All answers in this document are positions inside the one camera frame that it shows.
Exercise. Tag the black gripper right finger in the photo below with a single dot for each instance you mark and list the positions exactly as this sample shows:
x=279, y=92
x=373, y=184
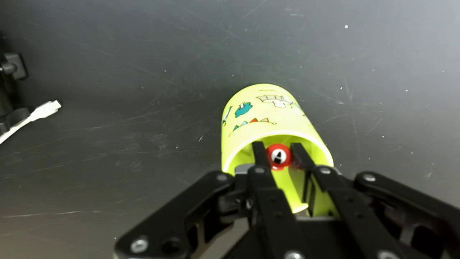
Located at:
x=381, y=217

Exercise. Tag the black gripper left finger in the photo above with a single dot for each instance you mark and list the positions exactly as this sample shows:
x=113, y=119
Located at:
x=186, y=225

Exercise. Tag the yellow-green printed cup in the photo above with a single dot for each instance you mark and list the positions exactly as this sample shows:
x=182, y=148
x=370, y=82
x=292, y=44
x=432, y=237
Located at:
x=269, y=113

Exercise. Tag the black folded tripod rig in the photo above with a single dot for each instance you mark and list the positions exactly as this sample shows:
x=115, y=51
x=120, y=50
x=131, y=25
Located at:
x=12, y=70

